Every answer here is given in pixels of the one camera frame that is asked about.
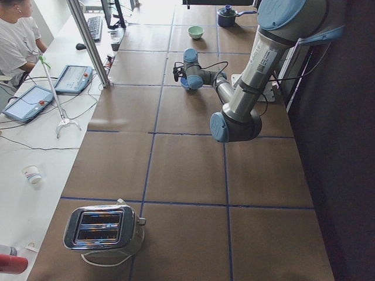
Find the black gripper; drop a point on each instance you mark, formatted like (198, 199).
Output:
(181, 75)

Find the green bowl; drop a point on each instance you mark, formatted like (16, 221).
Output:
(195, 32)

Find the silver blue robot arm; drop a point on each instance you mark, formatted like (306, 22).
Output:
(281, 25)

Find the blue bowl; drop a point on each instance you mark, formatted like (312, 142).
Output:
(189, 83)

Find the blue saucepan with lid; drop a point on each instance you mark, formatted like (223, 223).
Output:
(226, 17)

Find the black keyboard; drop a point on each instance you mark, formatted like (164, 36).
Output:
(95, 27)

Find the computer monitor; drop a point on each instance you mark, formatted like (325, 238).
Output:
(113, 14)

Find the black computer mouse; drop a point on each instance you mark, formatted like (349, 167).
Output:
(80, 46)

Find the far blue teach pendant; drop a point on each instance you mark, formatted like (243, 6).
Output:
(73, 80)

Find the blue teach pendant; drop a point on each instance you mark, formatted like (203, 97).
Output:
(73, 80)
(30, 104)

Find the reacher grabber tool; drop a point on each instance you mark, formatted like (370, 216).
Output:
(65, 121)

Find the near blue teach pendant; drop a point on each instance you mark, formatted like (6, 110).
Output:
(30, 104)

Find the person in white shirt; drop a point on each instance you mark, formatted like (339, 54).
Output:
(21, 43)

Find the pale green chrome toaster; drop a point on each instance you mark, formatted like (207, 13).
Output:
(105, 231)

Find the paper cup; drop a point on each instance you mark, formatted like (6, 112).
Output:
(32, 174)

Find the red bottle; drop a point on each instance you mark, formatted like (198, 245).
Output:
(13, 264)

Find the aluminium frame post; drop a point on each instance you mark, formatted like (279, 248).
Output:
(81, 23)

